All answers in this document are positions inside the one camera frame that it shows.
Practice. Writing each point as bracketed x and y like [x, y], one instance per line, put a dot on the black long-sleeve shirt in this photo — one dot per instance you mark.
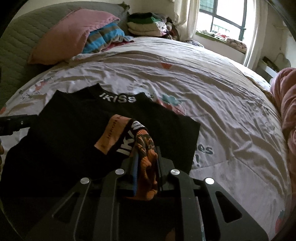
[80, 134]

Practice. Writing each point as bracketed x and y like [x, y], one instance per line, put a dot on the white strawberry print bedspread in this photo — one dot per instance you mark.
[240, 145]

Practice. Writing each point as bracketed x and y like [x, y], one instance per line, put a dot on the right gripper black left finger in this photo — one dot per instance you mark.
[91, 212]

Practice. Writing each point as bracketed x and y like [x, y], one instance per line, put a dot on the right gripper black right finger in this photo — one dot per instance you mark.
[201, 209]

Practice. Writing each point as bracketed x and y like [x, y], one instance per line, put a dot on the window with dark frame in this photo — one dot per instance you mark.
[223, 17]

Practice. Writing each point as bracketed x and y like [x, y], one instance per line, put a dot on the blue striped folded blanket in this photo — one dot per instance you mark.
[101, 38]

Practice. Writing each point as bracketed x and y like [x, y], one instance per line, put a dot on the pink quilted pillow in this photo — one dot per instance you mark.
[68, 37]

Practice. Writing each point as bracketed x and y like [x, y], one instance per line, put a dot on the standing fan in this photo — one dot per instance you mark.
[281, 61]

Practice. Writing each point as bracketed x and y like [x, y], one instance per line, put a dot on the clothes on window sill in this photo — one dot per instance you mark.
[233, 43]

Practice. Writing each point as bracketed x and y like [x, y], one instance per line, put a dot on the cream window curtain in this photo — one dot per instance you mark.
[185, 17]

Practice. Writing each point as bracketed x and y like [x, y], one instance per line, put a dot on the green quilted headboard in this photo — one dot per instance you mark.
[23, 34]

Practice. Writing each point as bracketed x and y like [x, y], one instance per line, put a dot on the pink crumpled blanket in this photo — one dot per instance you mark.
[283, 91]

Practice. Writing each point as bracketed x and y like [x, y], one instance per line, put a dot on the stack of folded clothes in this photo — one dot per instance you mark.
[152, 25]

